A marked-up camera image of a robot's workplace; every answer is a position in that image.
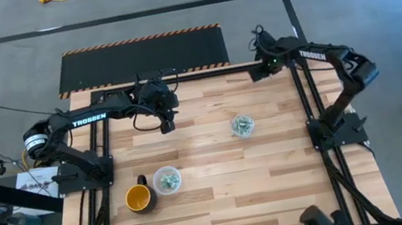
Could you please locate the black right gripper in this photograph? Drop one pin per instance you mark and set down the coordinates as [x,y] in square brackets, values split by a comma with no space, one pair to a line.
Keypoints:
[263,70]

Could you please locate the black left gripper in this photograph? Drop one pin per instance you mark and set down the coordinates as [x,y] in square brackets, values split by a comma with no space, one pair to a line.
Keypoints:
[160,99]

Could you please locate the green white sweetener packet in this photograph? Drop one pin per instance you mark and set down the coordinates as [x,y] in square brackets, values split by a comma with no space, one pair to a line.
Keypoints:
[239,131]
[246,127]
[239,122]
[173,178]
[162,179]
[168,185]

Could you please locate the clear plastic bin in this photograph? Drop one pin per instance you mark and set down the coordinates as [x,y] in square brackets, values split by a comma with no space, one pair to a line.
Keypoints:
[175,188]
[233,121]

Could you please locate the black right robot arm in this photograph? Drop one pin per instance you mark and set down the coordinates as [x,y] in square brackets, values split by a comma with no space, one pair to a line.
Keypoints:
[357,70]

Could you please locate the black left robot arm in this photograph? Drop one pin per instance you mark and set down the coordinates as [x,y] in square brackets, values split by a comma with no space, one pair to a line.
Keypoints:
[114,106]

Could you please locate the black hazard striped floor mat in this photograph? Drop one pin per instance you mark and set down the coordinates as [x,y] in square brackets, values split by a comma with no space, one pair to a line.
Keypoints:
[143,58]

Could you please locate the black mug yellow inside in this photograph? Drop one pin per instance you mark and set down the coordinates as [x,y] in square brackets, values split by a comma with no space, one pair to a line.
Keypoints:
[137,198]

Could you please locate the white paper sheet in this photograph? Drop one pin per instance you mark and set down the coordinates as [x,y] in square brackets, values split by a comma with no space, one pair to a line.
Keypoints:
[33,185]

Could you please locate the dark bulky object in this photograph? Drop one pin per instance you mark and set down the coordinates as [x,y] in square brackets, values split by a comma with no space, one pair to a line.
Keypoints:
[315,218]

